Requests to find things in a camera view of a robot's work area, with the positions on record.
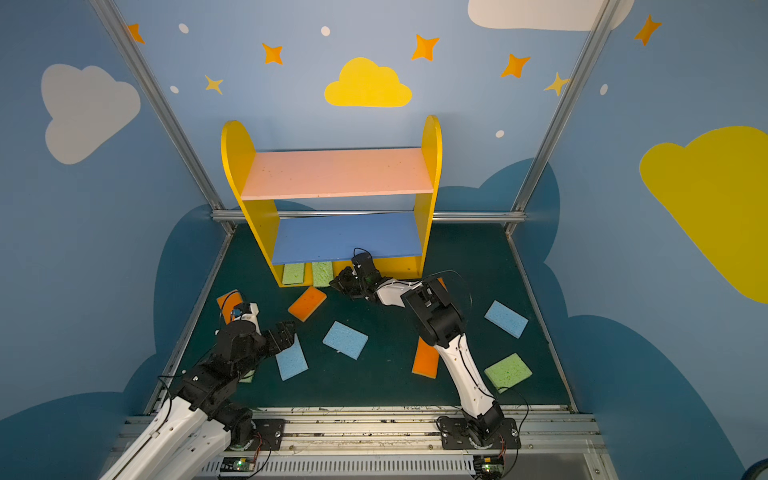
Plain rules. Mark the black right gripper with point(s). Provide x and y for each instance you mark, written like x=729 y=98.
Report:
x=351 y=282

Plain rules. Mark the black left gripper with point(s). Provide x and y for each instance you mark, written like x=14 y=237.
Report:
x=280 y=336

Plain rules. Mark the green sponge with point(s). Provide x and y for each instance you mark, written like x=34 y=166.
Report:
x=508 y=372
x=294 y=274
x=247 y=378
x=322 y=274

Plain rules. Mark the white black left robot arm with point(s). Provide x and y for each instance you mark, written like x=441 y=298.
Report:
x=199 y=421

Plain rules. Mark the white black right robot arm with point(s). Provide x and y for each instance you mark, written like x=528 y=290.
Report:
x=441 y=325

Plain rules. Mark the yellow wooden shelf unit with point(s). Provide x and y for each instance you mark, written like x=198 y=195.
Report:
x=322 y=205

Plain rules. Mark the blue sponge left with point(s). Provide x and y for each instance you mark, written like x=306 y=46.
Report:
x=291 y=361

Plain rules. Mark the blue sponge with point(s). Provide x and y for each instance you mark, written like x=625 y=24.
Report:
x=506 y=319
x=291 y=361
x=345 y=340

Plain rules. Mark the orange sponge left of centre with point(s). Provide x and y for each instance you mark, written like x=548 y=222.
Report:
x=307 y=303

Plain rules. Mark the orange sponge far left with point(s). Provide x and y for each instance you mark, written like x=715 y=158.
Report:
x=230 y=306

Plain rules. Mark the blue sponge centre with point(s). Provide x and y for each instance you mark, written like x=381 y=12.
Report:
x=345 y=340

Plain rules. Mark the orange sponge front centre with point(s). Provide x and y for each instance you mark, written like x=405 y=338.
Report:
x=426 y=360

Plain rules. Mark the left green circuit board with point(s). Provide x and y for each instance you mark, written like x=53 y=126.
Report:
x=237 y=465

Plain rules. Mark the green circuit board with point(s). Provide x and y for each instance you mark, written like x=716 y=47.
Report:
x=237 y=465
x=488 y=468

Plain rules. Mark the blue sponge far right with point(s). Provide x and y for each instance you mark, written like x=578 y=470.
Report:
x=506 y=319

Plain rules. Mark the right green circuit board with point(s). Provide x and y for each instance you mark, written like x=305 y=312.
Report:
x=488 y=468

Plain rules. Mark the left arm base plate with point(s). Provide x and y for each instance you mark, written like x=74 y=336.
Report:
x=264 y=433

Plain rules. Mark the aluminium frame post right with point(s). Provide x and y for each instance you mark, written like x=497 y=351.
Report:
x=584 y=65

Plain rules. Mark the aluminium frame post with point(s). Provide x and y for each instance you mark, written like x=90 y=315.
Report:
x=113 y=22
x=584 y=65

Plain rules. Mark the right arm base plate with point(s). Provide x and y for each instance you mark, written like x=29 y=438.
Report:
x=458 y=434

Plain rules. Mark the aluminium frame post left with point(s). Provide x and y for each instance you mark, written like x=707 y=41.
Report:
x=113 y=22

